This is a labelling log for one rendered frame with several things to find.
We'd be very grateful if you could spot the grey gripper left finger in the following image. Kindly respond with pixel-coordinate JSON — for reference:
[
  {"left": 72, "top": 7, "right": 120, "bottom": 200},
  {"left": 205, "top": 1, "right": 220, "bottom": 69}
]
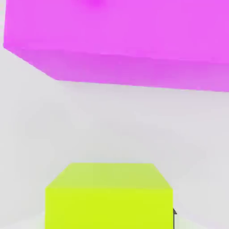
[{"left": 21, "top": 211, "right": 46, "bottom": 229}]

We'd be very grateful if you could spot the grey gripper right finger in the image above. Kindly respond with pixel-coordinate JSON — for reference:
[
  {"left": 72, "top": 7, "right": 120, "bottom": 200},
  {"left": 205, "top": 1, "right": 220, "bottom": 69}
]
[{"left": 173, "top": 208, "right": 203, "bottom": 229}]

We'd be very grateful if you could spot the small yellow cube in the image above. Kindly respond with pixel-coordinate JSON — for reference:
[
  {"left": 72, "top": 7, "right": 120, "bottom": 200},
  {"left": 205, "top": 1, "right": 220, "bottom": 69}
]
[{"left": 44, "top": 162, "right": 174, "bottom": 229}]

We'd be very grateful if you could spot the large magenta box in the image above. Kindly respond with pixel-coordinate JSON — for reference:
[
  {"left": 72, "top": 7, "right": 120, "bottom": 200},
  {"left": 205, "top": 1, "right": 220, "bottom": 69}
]
[{"left": 3, "top": 0, "right": 229, "bottom": 93}]

